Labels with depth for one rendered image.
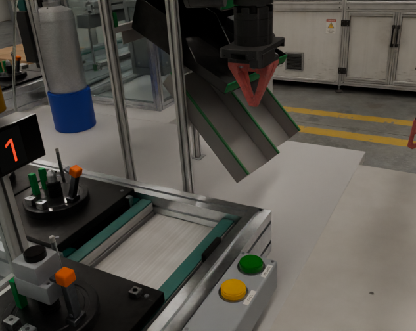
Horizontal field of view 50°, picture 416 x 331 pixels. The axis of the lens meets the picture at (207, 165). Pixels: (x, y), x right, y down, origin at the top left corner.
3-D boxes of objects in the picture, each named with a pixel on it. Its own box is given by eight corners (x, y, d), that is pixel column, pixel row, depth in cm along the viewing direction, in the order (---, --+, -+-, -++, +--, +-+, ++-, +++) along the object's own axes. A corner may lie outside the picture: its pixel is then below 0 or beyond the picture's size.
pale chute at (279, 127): (290, 138, 119) (301, 129, 116) (263, 156, 110) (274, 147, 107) (226, 56, 122) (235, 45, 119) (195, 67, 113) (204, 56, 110)
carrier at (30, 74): (50, 76, 213) (44, 50, 208) (8, 90, 194) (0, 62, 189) (15, 73, 224) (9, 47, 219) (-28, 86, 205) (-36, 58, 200)
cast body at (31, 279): (72, 286, 66) (62, 247, 62) (50, 306, 62) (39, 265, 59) (30, 272, 69) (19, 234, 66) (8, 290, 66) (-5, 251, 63)
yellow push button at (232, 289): (250, 291, 73) (250, 282, 72) (239, 308, 70) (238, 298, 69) (227, 285, 74) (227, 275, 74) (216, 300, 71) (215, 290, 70)
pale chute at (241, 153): (268, 161, 108) (280, 152, 104) (236, 183, 99) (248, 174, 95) (198, 70, 110) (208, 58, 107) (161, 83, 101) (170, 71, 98)
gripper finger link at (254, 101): (227, 108, 72) (226, 48, 67) (246, 94, 77) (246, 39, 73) (267, 113, 69) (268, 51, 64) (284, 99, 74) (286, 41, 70)
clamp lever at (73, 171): (79, 196, 96) (83, 168, 92) (72, 199, 95) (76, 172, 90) (66, 187, 97) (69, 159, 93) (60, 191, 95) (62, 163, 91)
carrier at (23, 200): (135, 196, 104) (127, 146, 98) (58, 254, 85) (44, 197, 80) (59, 177, 115) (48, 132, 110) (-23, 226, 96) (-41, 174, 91)
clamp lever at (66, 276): (85, 311, 64) (74, 268, 61) (75, 321, 63) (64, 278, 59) (66, 304, 66) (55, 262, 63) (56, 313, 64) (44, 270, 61)
